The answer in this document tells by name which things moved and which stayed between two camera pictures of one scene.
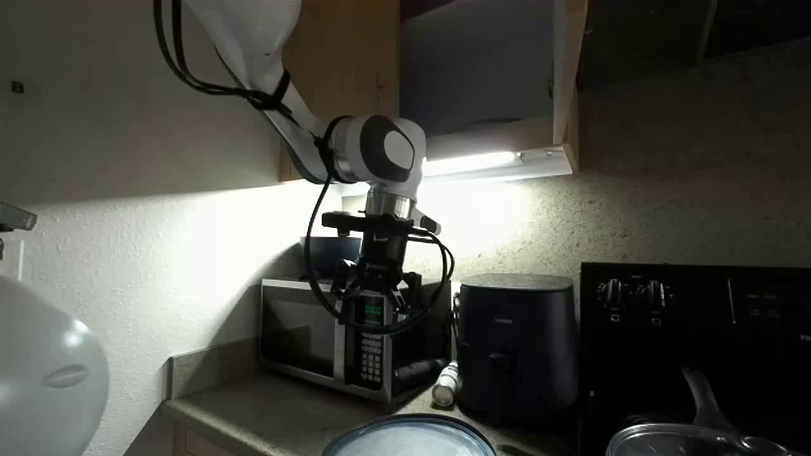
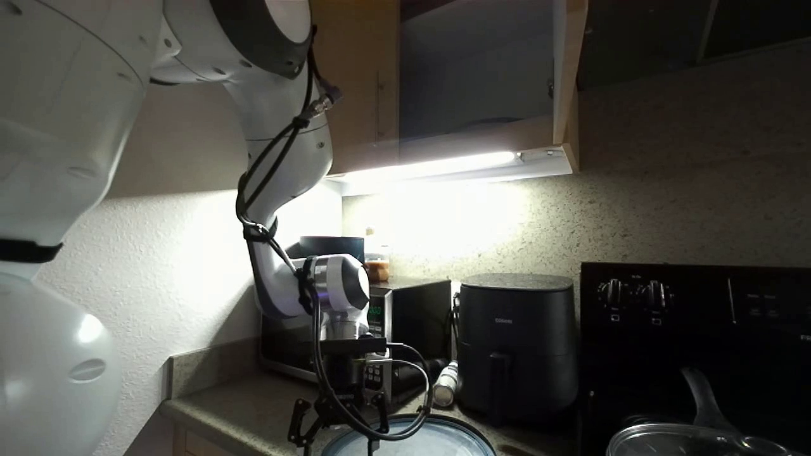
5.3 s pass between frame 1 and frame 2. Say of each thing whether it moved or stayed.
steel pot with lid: stayed
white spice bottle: stayed
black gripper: moved
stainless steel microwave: stayed
